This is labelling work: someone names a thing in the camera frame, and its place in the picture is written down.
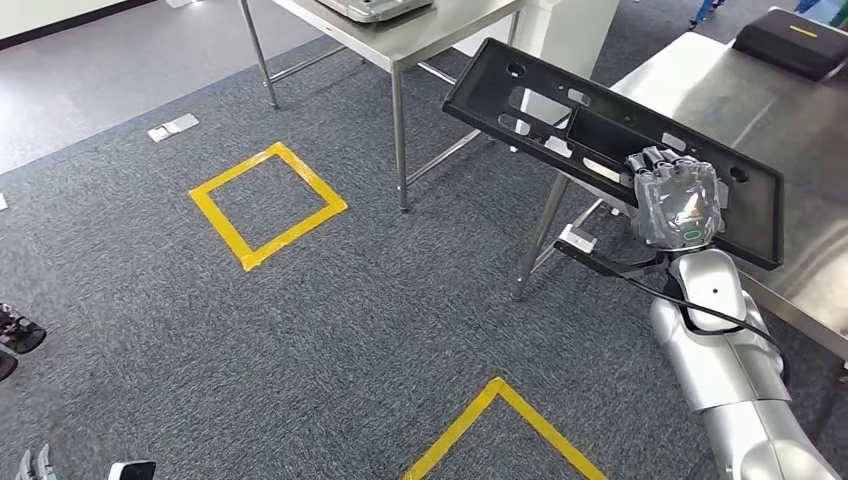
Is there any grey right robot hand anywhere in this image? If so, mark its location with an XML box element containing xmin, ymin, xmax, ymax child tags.
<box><xmin>624</xmin><ymin>145</ymin><xmax>730</xmax><ymax>254</ymax></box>

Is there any black case with yellow label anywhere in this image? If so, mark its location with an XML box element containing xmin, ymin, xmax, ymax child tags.
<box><xmin>731</xmin><ymin>7</ymin><xmax>848</xmax><ymax>83</ymax></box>

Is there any white cabinet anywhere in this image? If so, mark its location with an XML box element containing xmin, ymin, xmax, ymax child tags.
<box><xmin>453</xmin><ymin>0</ymin><xmax>621</xmax><ymax>81</ymax></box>

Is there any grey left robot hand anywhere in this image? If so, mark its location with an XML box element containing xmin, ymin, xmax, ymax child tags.
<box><xmin>16</xmin><ymin>445</ymin><xmax>58</xmax><ymax>480</ymax></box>

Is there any stainless steel table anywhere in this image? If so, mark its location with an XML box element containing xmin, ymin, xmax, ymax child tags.
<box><xmin>510</xmin><ymin>31</ymin><xmax>848</xmax><ymax>362</ymax></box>
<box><xmin>238</xmin><ymin>0</ymin><xmax>531</xmax><ymax>215</ymax></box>

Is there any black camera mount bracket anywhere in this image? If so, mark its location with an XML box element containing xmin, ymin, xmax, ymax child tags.
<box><xmin>553</xmin><ymin>239</ymin><xmax>670</xmax><ymax>281</ymax></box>

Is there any yellow floor tape square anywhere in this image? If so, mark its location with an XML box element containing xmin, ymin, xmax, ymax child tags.
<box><xmin>188</xmin><ymin>140</ymin><xmax>349</xmax><ymax>273</ymax></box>
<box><xmin>400</xmin><ymin>376</ymin><xmax>607</xmax><ymax>480</ymax></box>

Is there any grey sheet metal part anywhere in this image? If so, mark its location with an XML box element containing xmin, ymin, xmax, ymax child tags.
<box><xmin>316</xmin><ymin>0</ymin><xmax>435</xmax><ymax>24</ymax></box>

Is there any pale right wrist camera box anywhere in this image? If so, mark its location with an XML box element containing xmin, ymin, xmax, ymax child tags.
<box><xmin>558</xmin><ymin>225</ymin><xmax>598</xmax><ymax>256</ymax></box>

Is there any black plastic plate bracket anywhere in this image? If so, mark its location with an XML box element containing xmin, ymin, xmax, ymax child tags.
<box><xmin>442</xmin><ymin>37</ymin><xmax>785</xmax><ymax>272</ymax></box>

